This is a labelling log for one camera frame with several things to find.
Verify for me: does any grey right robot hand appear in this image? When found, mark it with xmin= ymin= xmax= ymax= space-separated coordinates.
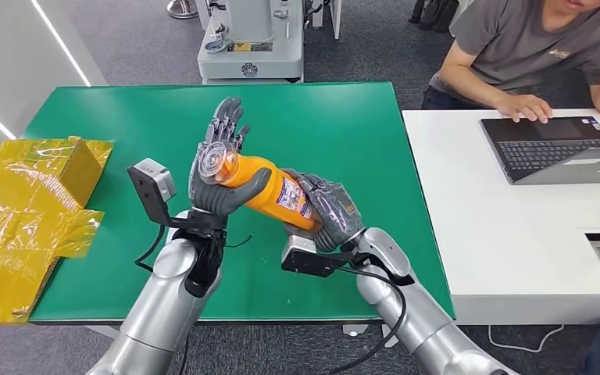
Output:
xmin=281 ymin=168 xmax=366 ymax=254

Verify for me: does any white table leg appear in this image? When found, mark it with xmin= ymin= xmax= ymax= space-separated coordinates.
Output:
xmin=380 ymin=324 xmax=400 ymax=348

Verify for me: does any person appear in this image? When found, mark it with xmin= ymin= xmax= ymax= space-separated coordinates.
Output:
xmin=421 ymin=0 xmax=600 ymax=124

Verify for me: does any chrome round stand base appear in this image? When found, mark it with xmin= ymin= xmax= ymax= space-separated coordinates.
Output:
xmin=166 ymin=0 xmax=200 ymax=21

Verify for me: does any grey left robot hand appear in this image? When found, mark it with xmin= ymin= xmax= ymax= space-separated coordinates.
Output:
xmin=187 ymin=96 xmax=273 ymax=217

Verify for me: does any black left camera cable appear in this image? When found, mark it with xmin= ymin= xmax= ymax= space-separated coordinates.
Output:
xmin=133 ymin=223 xmax=167 ymax=273

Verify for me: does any thin black wire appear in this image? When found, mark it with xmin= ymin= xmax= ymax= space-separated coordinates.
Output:
xmin=224 ymin=233 xmax=255 ymax=249

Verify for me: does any person's right hand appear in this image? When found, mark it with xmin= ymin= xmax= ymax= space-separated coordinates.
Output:
xmin=494 ymin=93 xmax=554 ymax=124

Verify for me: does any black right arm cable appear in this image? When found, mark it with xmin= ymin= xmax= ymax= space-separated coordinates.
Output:
xmin=328 ymin=265 xmax=409 ymax=375

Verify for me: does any white floor cable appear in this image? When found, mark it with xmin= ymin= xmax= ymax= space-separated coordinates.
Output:
xmin=487 ymin=324 xmax=565 ymax=354

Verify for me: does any dark grey laptop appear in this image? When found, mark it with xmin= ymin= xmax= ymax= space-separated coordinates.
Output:
xmin=479 ymin=116 xmax=600 ymax=186

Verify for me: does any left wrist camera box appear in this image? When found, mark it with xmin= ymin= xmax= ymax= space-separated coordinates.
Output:
xmin=126 ymin=157 xmax=229 ymax=231

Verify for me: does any white frame post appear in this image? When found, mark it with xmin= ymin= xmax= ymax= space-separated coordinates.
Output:
xmin=310 ymin=0 xmax=342 ymax=41

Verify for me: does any white machine base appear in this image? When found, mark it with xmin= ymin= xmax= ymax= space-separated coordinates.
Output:
xmin=196 ymin=0 xmax=305 ymax=85

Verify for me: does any orange bottle with clear cap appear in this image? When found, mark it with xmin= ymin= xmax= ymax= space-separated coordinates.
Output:
xmin=198 ymin=141 xmax=324 ymax=232

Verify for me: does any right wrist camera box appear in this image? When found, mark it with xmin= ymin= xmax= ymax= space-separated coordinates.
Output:
xmin=280 ymin=234 xmax=368 ymax=279

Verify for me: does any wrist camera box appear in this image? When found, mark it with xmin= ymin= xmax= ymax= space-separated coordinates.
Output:
xmin=126 ymin=157 xmax=229 ymax=231
xmin=280 ymin=234 xmax=368 ymax=279

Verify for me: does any yellow taped cardboard box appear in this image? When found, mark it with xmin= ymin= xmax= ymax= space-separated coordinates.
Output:
xmin=0 ymin=135 xmax=115 ymax=324

